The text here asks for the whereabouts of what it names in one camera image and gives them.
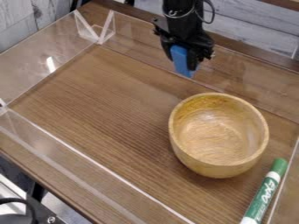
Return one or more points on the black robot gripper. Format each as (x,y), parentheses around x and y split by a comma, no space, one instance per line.
(184,32)

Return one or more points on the blue rectangular block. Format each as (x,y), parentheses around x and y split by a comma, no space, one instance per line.
(179,60)

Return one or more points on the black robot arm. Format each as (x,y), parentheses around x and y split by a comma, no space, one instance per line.
(181,8)

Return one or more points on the light wooden bowl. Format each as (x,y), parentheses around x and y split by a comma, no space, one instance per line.
(219,134)

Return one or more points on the green Expo marker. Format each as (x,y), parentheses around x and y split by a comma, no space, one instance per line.
(259,204)

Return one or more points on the clear acrylic tray wall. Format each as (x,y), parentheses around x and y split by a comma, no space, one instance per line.
(87,92)

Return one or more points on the black metal bracket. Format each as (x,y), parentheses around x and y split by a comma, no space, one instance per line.
(44,215)

